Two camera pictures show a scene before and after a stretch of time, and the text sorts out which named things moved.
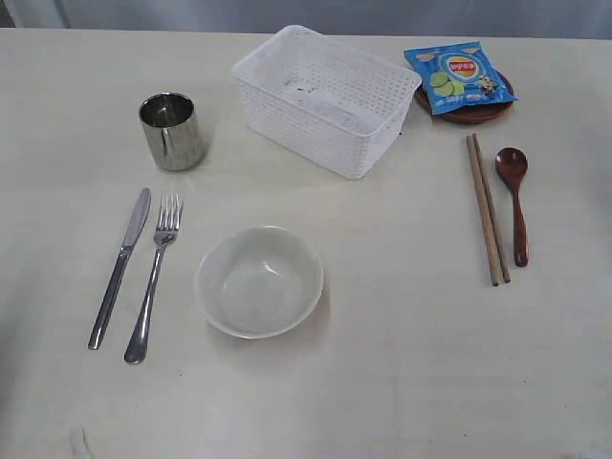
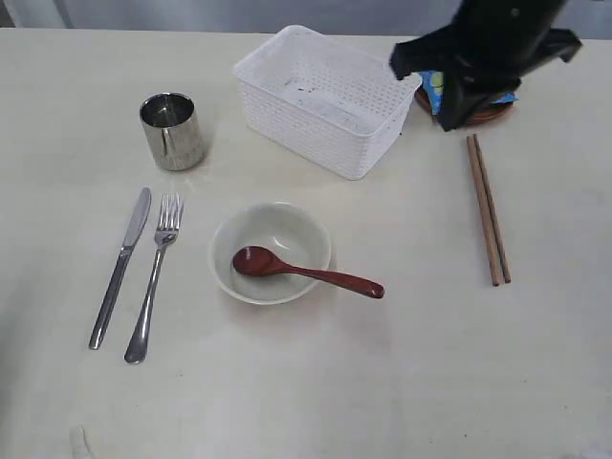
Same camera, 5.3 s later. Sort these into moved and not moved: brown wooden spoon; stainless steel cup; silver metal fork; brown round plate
Moved: brown wooden spoon
Not moved: stainless steel cup; silver metal fork; brown round plate
